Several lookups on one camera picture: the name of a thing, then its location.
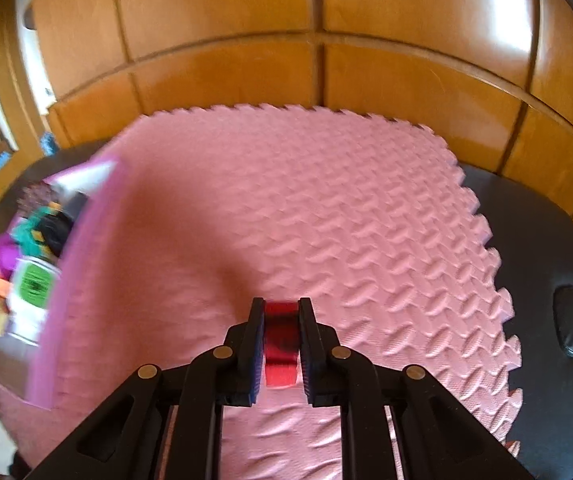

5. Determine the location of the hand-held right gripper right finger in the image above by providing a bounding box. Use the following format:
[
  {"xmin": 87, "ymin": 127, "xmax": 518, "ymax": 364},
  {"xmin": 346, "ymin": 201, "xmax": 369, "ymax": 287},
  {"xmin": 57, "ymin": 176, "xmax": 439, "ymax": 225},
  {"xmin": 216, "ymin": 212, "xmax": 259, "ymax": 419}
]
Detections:
[{"xmin": 298, "ymin": 297, "xmax": 536, "ymax": 480}]

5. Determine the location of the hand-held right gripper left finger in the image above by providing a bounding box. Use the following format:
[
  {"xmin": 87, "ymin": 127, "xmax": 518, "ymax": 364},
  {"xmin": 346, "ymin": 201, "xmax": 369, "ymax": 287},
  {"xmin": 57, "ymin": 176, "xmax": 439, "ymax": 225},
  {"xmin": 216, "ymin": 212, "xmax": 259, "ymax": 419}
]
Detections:
[{"xmin": 26, "ymin": 297, "xmax": 267, "ymax": 480}]

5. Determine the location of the red translucent toy block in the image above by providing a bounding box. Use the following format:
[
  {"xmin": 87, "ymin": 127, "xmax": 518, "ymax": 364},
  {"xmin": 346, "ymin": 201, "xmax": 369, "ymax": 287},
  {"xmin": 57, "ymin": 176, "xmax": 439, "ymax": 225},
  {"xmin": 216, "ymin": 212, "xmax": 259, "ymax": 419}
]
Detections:
[{"xmin": 263, "ymin": 299, "xmax": 301, "ymax": 389}]

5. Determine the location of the pink cardboard box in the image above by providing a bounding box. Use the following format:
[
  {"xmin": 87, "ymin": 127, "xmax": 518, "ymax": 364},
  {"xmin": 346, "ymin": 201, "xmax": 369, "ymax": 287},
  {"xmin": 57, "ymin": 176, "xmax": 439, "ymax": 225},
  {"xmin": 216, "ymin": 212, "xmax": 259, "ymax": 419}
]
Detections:
[{"xmin": 0, "ymin": 159, "xmax": 133, "ymax": 409}]

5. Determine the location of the white tube with green label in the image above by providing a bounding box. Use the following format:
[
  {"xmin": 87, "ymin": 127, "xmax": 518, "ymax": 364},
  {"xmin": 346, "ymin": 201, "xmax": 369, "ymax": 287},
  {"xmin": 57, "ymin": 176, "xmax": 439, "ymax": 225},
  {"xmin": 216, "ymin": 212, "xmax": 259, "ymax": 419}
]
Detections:
[{"xmin": 5, "ymin": 257, "xmax": 63, "ymax": 345}]

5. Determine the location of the brown wooden peg massager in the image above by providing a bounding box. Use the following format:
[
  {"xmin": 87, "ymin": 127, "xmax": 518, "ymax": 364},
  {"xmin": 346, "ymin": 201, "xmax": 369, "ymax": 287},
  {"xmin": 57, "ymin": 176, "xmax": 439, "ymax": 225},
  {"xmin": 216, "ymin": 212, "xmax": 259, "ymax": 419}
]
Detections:
[{"xmin": 40, "ymin": 212, "xmax": 76, "ymax": 262}]

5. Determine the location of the green plastic toy mold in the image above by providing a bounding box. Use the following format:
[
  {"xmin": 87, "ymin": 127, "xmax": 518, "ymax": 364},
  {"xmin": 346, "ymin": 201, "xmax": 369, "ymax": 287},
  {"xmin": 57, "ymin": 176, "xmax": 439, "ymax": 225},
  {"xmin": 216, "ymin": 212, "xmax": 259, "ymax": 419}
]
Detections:
[{"xmin": 10, "ymin": 207, "xmax": 53, "ymax": 257}]

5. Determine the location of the purple plastic toy cup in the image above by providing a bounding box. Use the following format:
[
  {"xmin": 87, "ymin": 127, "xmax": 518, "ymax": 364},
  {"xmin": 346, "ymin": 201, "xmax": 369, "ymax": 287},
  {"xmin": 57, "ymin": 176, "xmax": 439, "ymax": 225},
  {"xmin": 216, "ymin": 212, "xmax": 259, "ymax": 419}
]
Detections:
[{"xmin": 0, "ymin": 237, "xmax": 23, "ymax": 282}]

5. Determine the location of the pink foam mat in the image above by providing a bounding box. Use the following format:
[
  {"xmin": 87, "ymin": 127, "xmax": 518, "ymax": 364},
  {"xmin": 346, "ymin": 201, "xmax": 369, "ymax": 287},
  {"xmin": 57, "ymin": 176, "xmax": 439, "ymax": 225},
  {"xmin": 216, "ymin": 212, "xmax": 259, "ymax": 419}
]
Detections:
[{"xmin": 0, "ymin": 102, "xmax": 525, "ymax": 480}]

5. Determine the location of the wooden wardrobe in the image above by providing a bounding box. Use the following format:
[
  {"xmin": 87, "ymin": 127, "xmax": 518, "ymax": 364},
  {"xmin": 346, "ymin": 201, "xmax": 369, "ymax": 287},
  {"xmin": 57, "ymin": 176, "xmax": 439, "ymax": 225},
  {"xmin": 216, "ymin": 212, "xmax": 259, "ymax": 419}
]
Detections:
[{"xmin": 30, "ymin": 0, "xmax": 573, "ymax": 243}]

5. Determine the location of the wooden door with shelf niche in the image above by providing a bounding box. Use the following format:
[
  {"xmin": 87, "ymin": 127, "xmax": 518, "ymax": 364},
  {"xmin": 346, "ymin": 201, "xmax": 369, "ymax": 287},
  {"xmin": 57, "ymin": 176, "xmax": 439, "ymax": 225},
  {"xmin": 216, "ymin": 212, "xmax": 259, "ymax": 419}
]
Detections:
[{"xmin": 0, "ymin": 7, "xmax": 60, "ymax": 233}]

